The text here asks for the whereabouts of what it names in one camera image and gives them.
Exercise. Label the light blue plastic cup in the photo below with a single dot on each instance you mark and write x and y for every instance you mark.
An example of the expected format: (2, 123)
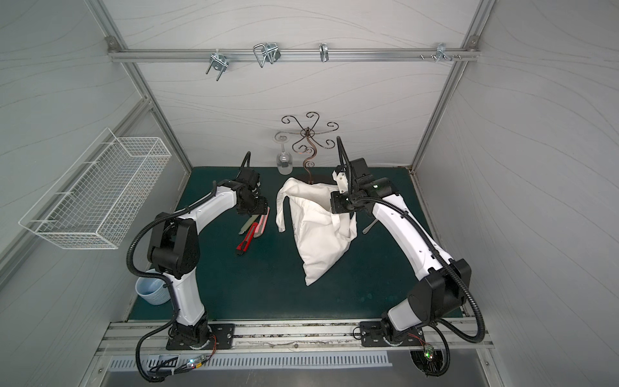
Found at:
(152, 290)

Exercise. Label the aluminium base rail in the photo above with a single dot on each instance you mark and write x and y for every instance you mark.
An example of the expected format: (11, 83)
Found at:
(327, 335)

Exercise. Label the aluminium top rail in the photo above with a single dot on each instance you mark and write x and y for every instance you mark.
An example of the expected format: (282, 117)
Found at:
(214, 62)

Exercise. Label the grey art knife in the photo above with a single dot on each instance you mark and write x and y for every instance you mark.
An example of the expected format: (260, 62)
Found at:
(366, 230)

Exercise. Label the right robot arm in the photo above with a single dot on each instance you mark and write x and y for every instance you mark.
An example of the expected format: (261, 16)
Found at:
(443, 282)

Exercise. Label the clear wine glass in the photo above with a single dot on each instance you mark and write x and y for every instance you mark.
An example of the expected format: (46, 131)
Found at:
(284, 159)

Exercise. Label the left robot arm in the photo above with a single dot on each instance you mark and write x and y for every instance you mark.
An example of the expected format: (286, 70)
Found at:
(174, 250)

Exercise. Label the white wire basket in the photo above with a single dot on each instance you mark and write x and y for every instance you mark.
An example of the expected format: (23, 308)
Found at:
(92, 205)

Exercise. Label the white cloth tote pouch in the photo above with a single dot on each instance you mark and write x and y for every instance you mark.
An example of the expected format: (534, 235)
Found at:
(321, 236)

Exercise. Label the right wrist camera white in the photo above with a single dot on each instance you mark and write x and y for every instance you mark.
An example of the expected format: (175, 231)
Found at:
(341, 181)

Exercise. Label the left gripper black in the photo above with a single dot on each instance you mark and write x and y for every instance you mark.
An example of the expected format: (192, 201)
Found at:
(256, 206)

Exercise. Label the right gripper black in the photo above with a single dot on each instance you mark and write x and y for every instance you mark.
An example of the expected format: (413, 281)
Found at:
(339, 202)

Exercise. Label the olive green art knife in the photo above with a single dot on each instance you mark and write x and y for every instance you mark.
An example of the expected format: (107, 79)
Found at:
(248, 224)

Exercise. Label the copper wire glass stand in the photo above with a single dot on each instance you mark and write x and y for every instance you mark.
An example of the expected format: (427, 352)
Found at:
(308, 145)

